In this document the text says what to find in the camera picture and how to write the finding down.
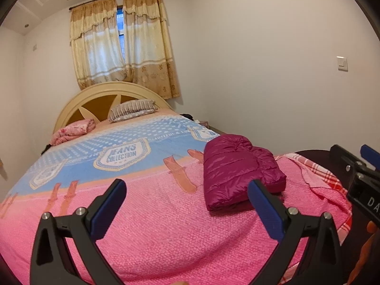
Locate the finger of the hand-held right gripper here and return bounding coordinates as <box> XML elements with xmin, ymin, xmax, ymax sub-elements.
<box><xmin>330</xmin><ymin>144</ymin><xmax>367</xmax><ymax>174</ymax></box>
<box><xmin>361</xmin><ymin>144</ymin><xmax>380</xmax><ymax>171</ymax></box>

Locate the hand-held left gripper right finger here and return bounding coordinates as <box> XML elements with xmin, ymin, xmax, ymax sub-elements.
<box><xmin>248</xmin><ymin>180</ymin><xmax>344</xmax><ymax>285</ymax></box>

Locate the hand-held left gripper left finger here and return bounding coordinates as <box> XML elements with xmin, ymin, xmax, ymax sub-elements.
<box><xmin>30</xmin><ymin>179</ymin><xmax>128</xmax><ymax>285</ymax></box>

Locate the magenta puffer jacket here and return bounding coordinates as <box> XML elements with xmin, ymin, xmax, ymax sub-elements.
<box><xmin>203</xmin><ymin>134</ymin><xmax>287</xmax><ymax>212</ymax></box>

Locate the person's right forearm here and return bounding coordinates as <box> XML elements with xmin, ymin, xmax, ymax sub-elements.
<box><xmin>350</xmin><ymin>220</ymin><xmax>380</xmax><ymax>285</ymax></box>

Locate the red plaid bed sheet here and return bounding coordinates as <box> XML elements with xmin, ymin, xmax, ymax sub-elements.
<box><xmin>282</xmin><ymin>153</ymin><xmax>353</xmax><ymax>244</ymax></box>

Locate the pink and blue printed blanket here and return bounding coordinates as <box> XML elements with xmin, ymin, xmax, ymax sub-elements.
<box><xmin>0</xmin><ymin>113</ymin><xmax>352</xmax><ymax>285</ymax></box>

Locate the folded pink floral quilt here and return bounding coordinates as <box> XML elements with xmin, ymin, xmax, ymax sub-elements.
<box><xmin>51</xmin><ymin>119</ymin><xmax>97</xmax><ymax>147</ymax></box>

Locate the striped ruffled pillow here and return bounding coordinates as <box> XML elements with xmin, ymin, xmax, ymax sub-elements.
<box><xmin>107</xmin><ymin>99</ymin><xmax>158</xmax><ymax>123</ymax></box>

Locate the cream arched bed headboard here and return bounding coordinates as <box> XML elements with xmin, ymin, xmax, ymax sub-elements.
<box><xmin>53</xmin><ymin>81</ymin><xmax>174</xmax><ymax>134</ymax></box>

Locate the beige floral curtain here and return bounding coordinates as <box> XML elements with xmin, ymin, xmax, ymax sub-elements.
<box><xmin>122</xmin><ymin>0</ymin><xmax>181</xmax><ymax>99</ymax></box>
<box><xmin>69</xmin><ymin>0</ymin><xmax>127</xmax><ymax>91</ymax></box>

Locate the window with blue grille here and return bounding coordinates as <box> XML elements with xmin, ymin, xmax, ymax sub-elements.
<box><xmin>116</xmin><ymin>6</ymin><xmax>126</xmax><ymax>36</ymax></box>

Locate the white wall switch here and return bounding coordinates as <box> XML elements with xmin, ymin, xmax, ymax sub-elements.
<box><xmin>336</xmin><ymin>55</ymin><xmax>349</xmax><ymax>72</ymax></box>

